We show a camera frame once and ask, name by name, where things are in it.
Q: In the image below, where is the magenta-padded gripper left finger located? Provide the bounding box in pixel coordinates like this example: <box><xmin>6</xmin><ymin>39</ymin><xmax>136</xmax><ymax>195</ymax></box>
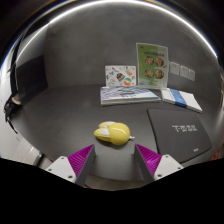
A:
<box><xmin>44</xmin><ymin>143</ymin><xmax>97</xmax><ymax>188</ymax></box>

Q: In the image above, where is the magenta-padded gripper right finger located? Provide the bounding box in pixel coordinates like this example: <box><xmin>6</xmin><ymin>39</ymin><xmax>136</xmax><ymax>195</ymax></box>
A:
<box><xmin>133</xmin><ymin>143</ymin><xmax>185</xmax><ymax>185</ymax></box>

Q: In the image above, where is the yellow computer mouse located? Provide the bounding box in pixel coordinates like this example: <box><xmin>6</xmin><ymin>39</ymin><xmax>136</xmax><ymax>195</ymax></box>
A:
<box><xmin>93</xmin><ymin>120</ymin><xmax>136</xmax><ymax>147</ymax></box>

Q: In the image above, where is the black mouse pad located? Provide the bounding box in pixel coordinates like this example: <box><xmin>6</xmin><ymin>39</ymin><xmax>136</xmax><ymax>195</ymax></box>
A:
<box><xmin>146</xmin><ymin>108</ymin><xmax>213</xmax><ymax>165</ymax></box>

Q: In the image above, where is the grey striped book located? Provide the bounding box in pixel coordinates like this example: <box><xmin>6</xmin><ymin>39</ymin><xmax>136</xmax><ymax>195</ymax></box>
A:
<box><xmin>99</xmin><ymin>85</ymin><xmax>162</xmax><ymax>107</ymax></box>

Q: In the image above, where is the white book with blue band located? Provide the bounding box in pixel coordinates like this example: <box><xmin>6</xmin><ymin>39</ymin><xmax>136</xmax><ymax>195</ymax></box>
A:
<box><xmin>160</xmin><ymin>87</ymin><xmax>203</xmax><ymax>114</ymax></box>

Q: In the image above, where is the white sticker sheet card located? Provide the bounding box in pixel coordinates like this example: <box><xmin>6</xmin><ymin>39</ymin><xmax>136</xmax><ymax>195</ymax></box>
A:
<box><xmin>104</xmin><ymin>64</ymin><xmax>138</xmax><ymax>88</ymax></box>

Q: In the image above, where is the black panel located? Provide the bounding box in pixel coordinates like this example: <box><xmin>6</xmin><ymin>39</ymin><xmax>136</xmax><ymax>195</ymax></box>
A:
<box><xmin>14</xmin><ymin>54</ymin><xmax>49</xmax><ymax>104</ymax></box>

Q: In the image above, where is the green menu sign stand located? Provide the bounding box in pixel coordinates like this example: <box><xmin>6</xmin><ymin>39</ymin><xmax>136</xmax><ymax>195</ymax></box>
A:
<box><xmin>135</xmin><ymin>42</ymin><xmax>170</xmax><ymax>90</ymax></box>

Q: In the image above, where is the white wall papers group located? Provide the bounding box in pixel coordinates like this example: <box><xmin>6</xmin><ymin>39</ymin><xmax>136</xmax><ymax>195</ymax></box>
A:
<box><xmin>169</xmin><ymin>61</ymin><xmax>196</xmax><ymax>82</ymax></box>

